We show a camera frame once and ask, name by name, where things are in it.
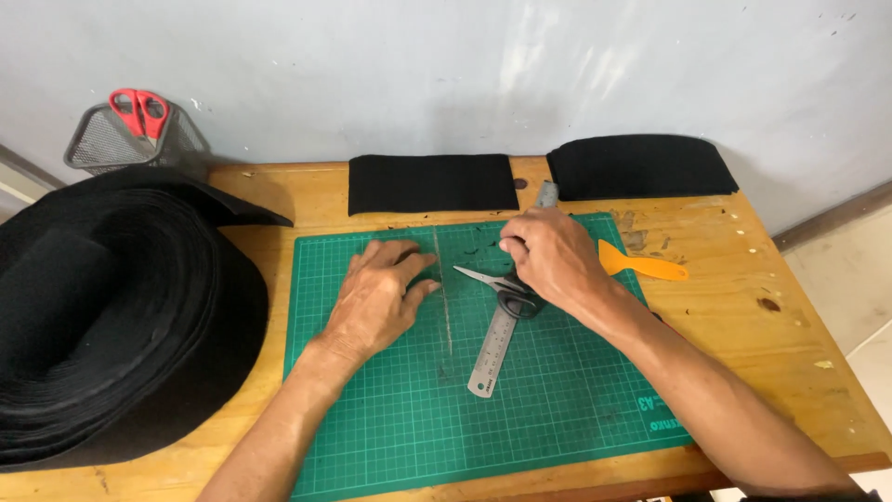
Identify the stack of black felt pieces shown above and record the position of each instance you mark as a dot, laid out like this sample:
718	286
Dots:
638	167

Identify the steel ruler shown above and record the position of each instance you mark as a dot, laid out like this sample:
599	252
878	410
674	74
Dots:
491	348

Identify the person's left hand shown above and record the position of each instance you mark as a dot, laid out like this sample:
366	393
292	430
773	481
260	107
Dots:
369	307

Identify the person's right fingers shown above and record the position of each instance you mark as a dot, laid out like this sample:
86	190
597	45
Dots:
516	240

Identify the green cutting mat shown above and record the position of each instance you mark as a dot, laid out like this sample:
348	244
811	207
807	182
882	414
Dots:
557	404

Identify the flat black felt piece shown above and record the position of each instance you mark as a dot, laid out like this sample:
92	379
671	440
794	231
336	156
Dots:
432	182

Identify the person's right hand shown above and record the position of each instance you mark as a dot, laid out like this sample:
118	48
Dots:
561	261

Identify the large black felt roll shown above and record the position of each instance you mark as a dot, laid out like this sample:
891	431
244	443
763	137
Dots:
118	321

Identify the orange plastic scraper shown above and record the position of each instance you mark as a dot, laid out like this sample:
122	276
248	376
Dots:
641	266

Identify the grey mesh pen holder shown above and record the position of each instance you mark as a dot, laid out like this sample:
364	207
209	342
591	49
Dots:
104	143

